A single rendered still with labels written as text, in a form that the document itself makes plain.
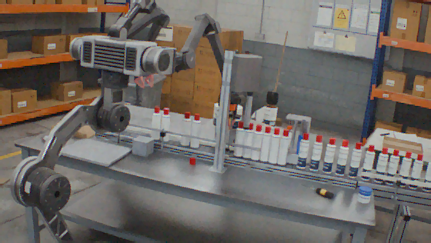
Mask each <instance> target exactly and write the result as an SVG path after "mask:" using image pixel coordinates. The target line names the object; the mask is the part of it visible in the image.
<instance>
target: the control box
mask: <svg viewBox="0 0 431 243"><path fill-rule="evenodd" d="M261 64H262V57H261V56H258V55H252V54H249V55H245V54H239V55H234V56H233V62H232V77H231V82H230V91H232V92H254V91H258V90H259V82H260V69H261Z"/></svg>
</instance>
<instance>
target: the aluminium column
mask: <svg viewBox="0 0 431 243"><path fill-rule="evenodd" d="M235 54H236V50H235V49H226V50H225V58H227V59H230V61H231V59H232V60H233V56H234V55H235ZM231 77H232V64H229V63H224V65H223V73H222V80H223V81H228V82H230V81H231ZM231 92H232V91H230V86H224V85H222V87H221V95H220V103H219V117H218V124H217V132H216V140H215V161H214V169H215V170H218V171H221V170H222V169H223V162H224V155H225V147H226V134H227V128H228V120H229V106H230V99H231Z"/></svg>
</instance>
